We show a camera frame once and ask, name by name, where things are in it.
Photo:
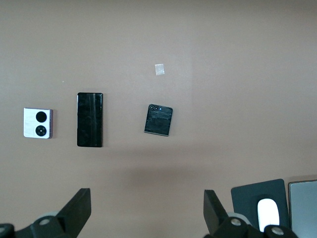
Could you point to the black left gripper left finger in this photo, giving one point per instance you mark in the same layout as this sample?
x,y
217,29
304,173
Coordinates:
x,y
74,213

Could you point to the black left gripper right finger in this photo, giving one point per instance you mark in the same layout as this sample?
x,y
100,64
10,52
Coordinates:
x,y
215,215

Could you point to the black slab smartphone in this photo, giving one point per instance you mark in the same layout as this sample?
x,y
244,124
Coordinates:
x,y
89,119

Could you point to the white flip phone two circles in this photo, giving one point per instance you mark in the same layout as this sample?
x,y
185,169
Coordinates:
x,y
31,124

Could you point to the black flip phone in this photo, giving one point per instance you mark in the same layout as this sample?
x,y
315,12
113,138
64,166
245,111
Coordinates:
x,y
158,121

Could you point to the black mouse pad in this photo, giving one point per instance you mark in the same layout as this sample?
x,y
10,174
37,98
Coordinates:
x,y
247,198

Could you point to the white computer mouse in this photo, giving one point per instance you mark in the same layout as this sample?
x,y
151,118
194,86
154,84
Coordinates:
x,y
268,213

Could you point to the silver laptop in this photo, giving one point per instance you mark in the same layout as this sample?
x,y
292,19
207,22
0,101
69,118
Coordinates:
x,y
304,210

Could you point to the small clear tape piece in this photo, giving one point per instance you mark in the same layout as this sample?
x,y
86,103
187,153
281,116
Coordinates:
x,y
160,69

